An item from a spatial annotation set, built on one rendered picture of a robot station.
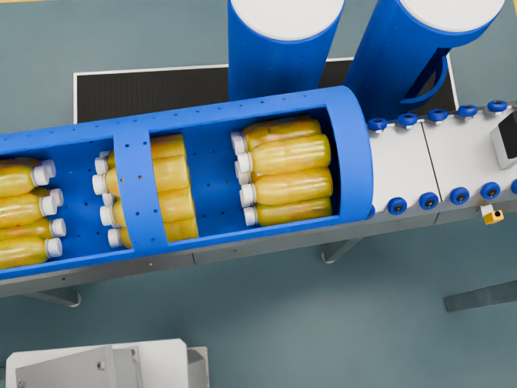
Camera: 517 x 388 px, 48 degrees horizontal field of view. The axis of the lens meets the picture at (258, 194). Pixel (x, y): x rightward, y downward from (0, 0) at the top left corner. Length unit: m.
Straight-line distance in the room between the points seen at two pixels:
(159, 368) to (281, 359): 1.19
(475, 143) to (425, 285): 0.97
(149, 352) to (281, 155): 0.44
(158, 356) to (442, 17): 1.00
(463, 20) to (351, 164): 0.56
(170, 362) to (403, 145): 0.75
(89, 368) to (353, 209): 0.56
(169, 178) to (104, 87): 1.27
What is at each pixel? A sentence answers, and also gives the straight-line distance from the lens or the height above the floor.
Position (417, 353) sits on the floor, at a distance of 2.35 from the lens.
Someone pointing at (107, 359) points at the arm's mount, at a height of 1.39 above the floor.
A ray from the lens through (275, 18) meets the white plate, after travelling 1.42.
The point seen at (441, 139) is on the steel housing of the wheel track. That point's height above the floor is 0.93.
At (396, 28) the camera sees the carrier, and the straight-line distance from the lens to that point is 1.57.
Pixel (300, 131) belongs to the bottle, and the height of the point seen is 1.13.
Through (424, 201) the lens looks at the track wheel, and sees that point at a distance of 1.38.
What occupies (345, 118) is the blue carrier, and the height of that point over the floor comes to 1.23.
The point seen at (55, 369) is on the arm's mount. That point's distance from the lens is 0.99.
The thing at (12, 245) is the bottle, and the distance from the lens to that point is 1.27.
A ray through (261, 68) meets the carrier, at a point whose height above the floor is 0.87.
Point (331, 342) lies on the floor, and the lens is 2.28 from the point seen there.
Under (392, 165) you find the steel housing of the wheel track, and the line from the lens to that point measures 1.44.
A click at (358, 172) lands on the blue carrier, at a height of 1.21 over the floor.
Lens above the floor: 2.25
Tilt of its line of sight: 75 degrees down
